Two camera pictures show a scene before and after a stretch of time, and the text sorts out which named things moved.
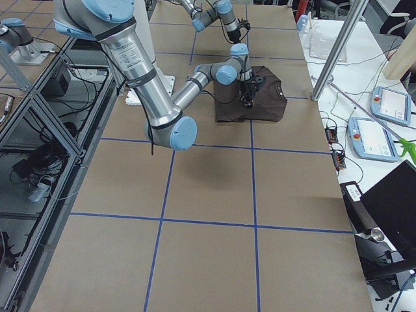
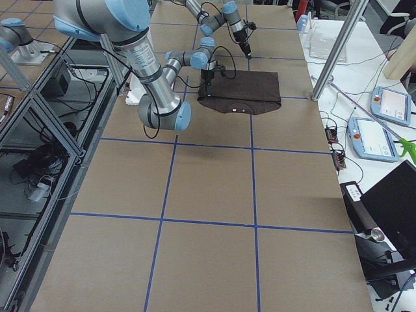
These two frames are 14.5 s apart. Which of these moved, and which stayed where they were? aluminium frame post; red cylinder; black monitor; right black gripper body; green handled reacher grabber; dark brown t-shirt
Moved: right black gripper body; dark brown t-shirt
Stayed: aluminium frame post; black monitor; red cylinder; green handled reacher grabber
